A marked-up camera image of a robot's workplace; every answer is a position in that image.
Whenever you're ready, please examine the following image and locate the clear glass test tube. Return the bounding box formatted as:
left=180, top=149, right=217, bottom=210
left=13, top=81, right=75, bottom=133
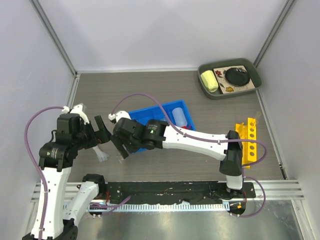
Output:
left=252, top=111, right=262, bottom=126

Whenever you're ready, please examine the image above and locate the black round pouch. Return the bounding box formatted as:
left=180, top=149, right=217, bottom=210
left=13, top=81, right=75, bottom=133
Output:
left=225, top=67, right=250, bottom=87

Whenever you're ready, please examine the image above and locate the yellow test tube rack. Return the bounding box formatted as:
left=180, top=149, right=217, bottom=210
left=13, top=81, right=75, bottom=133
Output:
left=234, top=116, right=258, bottom=170

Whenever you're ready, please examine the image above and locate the pale yellow cup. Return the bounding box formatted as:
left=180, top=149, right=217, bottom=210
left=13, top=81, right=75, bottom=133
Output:
left=200, top=70, right=219, bottom=93

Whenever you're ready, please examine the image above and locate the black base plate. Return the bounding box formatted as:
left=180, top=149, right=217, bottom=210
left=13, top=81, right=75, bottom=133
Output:
left=95, top=181, right=256, bottom=205

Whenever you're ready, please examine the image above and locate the red cap wash bottle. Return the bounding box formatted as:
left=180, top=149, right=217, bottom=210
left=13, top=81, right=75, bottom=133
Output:
left=172, top=107, right=191, bottom=130

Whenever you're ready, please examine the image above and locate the grey plastic tray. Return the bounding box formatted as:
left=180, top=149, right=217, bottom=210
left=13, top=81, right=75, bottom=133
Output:
left=197, top=58, right=262, bottom=100

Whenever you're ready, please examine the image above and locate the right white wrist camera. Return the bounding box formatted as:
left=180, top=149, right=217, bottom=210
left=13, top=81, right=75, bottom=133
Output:
left=108, top=110, right=131, bottom=124

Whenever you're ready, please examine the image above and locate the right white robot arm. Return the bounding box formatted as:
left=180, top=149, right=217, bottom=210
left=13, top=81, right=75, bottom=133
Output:
left=112, top=117, right=244, bottom=198

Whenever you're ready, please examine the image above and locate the slotted cable duct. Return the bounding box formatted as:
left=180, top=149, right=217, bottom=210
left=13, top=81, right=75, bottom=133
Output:
left=62, top=201, right=230, bottom=213

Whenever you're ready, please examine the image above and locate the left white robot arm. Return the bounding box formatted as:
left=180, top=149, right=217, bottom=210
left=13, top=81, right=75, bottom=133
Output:
left=23, top=113, right=111, bottom=240

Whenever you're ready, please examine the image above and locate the blue divided plastic bin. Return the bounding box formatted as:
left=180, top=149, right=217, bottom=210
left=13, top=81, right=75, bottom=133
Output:
left=127, top=99, right=197, bottom=153

